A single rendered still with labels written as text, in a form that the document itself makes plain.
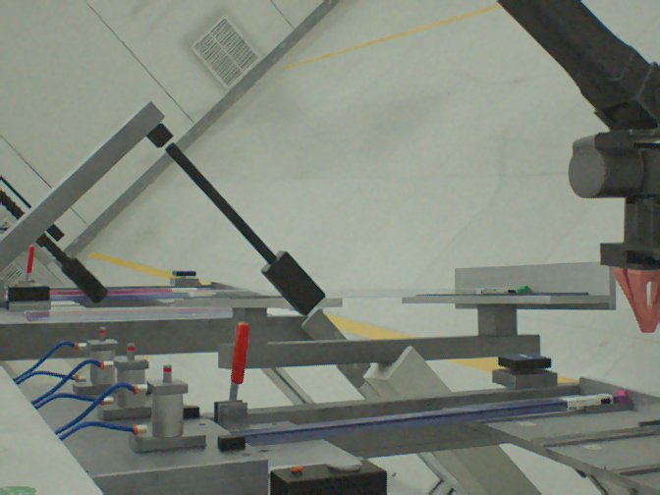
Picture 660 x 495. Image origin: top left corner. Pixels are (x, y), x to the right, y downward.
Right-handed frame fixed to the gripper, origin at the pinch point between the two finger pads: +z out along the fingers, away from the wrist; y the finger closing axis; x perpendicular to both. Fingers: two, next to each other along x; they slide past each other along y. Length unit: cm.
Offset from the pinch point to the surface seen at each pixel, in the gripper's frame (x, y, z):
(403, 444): -27.1, -7.5, 12.6
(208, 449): -59, 25, 2
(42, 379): -3, -439, 82
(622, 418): -7.7, 5.3, 8.9
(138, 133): -64, 26, -19
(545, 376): -8.4, -7.6, 6.5
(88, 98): 82, -750, -80
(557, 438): -19.7, 10.6, 8.6
